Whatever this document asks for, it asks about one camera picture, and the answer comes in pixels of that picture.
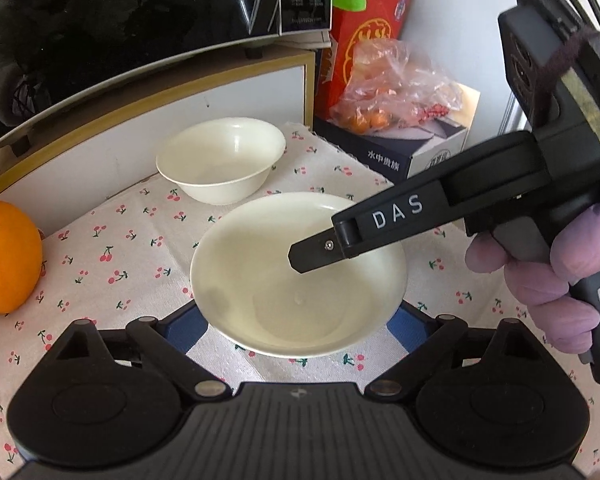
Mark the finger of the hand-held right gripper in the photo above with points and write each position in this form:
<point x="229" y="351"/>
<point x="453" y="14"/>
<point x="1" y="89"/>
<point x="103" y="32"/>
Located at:
<point x="380" y="222"/>

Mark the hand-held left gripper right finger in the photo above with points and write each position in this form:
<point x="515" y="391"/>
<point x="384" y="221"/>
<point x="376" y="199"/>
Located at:
<point x="407" y="327"/>

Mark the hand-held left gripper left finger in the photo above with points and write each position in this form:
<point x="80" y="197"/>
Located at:
<point x="182" y="335"/>

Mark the small white bowl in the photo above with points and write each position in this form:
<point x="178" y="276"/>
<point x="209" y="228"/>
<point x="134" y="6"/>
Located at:
<point x="300" y="270"/>

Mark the person's right hand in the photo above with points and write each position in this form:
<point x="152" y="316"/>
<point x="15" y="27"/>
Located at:
<point x="545" y="290"/>

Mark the white and blue carton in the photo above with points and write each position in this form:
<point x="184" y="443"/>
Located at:
<point x="430" y="155"/>

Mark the cherry print tablecloth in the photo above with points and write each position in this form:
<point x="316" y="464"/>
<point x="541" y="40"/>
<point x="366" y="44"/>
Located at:
<point x="120" y="240"/>

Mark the clear plastic bag of fruit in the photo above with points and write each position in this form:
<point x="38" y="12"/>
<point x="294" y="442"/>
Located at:
<point x="395" y="80"/>

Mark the large white bowl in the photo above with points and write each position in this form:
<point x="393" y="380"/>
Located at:
<point x="220" y="160"/>

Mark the large orange citrus fruit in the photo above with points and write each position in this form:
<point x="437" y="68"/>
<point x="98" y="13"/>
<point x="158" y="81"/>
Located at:
<point x="7" y="260"/>

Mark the red gift box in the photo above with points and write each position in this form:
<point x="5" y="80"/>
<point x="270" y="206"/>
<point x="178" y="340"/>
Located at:
<point x="375" y="15"/>

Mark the white gold-trimmed box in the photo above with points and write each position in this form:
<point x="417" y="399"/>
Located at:
<point x="130" y="130"/>

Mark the black microwave oven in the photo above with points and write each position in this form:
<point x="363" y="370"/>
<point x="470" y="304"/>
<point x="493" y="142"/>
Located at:
<point x="130" y="10"/>

